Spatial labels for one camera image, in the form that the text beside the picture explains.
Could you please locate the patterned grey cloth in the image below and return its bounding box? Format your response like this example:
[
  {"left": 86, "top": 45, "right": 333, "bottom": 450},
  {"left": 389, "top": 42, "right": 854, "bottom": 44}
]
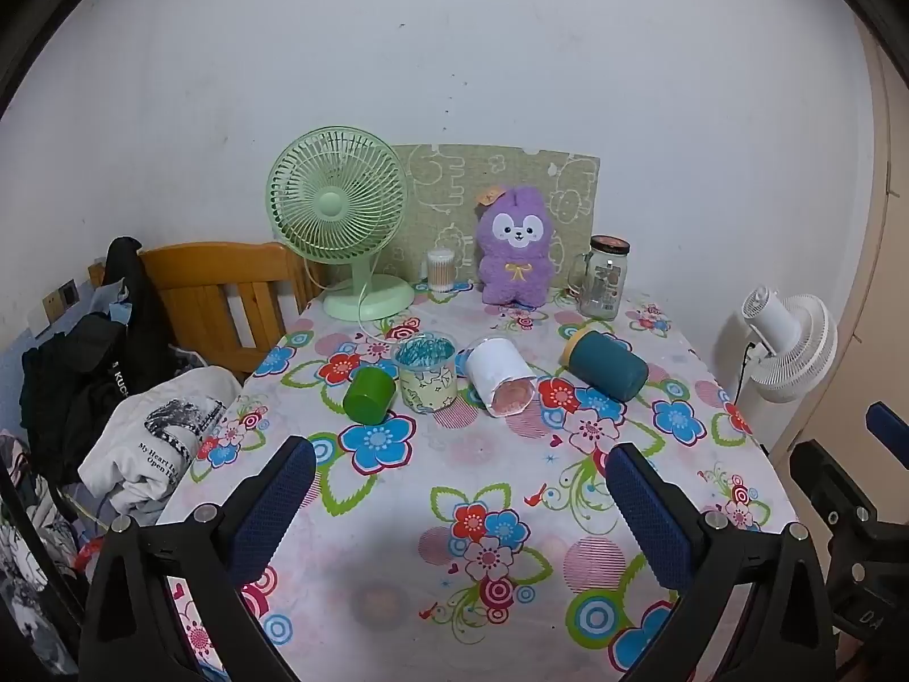
[{"left": 0, "top": 432, "right": 90, "bottom": 677}]

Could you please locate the white cup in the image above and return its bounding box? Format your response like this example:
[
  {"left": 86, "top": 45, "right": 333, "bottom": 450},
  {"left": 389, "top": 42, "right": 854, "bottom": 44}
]
[{"left": 465, "top": 337, "right": 537, "bottom": 419}]

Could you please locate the teal cup with yellow rim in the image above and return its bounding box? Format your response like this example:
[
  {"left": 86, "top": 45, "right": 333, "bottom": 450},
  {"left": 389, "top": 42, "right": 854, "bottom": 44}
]
[{"left": 561, "top": 328, "right": 649, "bottom": 403}]

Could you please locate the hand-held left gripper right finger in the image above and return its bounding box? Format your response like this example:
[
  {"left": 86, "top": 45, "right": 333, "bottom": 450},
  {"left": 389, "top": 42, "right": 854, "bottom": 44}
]
[{"left": 603, "top": 442, "right": 835, "bottom": 682}]

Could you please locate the cotton swab container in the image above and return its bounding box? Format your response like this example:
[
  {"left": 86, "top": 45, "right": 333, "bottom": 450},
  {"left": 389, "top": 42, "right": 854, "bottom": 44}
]
[{"left": 426, "top": 248, "right": 457, "bottom": 292}]

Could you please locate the blue cloth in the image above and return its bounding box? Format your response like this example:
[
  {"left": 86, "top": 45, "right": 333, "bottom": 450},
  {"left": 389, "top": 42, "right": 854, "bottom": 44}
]
[{"left": 92, "top": 277, "right": 137, "bottom": 331}]

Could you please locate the white printed t-shirt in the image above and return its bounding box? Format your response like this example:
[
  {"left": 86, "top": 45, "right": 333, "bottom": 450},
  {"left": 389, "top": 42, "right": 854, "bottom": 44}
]
[{"left": 78, "top": 367, "right": 244, "bottom": 521}]

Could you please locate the floral tablecloth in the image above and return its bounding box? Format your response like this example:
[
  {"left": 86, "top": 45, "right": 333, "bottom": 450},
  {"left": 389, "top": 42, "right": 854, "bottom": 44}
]
[{"left": 152, "top": 284, "right": 803, "bottom": 682}]

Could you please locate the glass jar mug with lid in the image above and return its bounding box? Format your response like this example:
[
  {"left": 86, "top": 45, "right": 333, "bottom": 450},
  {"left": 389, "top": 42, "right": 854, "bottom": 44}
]
[{"left": 568, "top": 235, "right": 632, "bottom": 321}]

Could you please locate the white standing fan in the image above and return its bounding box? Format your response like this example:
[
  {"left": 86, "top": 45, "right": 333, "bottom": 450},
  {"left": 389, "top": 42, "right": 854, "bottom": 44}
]
[{"left": 731, "top": 286, "right": 839, "bottom": 450}]

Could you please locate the green printed board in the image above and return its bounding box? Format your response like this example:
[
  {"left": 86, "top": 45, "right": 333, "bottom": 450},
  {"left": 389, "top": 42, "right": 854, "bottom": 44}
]
[{"left": 387, "top": 144, "right": 601, "bottom": 292}]

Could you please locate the white fan cable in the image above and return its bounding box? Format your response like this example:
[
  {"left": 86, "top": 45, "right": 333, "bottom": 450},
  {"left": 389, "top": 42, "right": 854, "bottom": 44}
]
[{"left": 353, "top": 277, "right": 390, "bottom": 342}]

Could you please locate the green cup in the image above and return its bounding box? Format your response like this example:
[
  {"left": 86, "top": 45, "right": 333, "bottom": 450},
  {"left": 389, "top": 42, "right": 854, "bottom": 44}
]
[{"left": 343, "top": 367, "right": 397, "bottom": 422}]

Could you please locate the clear printed plastic cup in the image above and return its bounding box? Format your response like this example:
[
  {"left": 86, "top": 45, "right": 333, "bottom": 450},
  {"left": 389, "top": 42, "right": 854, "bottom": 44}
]
[{"left": 393, "top": 331, "right": 459, "bottom": 414}]

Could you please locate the black clothing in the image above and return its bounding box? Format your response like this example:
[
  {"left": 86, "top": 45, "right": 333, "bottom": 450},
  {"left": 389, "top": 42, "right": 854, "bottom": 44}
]
[{"left": 20, "top": 236, "right": 178, "bottom": 473}]

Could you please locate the beige wooden door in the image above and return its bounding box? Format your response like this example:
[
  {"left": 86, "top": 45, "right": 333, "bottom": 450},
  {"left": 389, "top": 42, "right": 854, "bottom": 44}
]
[{"left": 767, "top": 18, "right": 909, "bottom": 473}]

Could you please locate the purple plush toy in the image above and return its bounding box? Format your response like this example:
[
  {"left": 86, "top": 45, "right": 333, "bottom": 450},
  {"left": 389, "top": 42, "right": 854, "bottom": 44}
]
[{"left": 474, "top": 185, "right": 562, "bottom": 308}]

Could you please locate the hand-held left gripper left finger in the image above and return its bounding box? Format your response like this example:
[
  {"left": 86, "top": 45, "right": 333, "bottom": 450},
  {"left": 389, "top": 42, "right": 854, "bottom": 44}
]
[{"left": 78, "top": 435, "right": 318, "bottom": 682}]

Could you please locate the wooden chair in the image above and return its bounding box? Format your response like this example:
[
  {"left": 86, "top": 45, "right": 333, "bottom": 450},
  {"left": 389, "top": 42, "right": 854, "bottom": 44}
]
[{"left": 89, "top": 242, "right": 320, "bottom": 379}]

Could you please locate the green desk fan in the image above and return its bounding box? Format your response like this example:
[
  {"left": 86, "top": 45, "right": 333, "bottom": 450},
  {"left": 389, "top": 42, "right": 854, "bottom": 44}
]
[{"left": 266, "top": 126, "right": 416, "bottom": 322}]

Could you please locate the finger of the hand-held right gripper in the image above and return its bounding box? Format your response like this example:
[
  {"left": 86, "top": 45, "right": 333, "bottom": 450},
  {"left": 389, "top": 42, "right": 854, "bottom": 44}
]
[
  {"left": 866, "top": 401, "right": 909, "bottom": 470},
  {"left": 790, "top": 440, "right": 909, "bottom": 548}
]

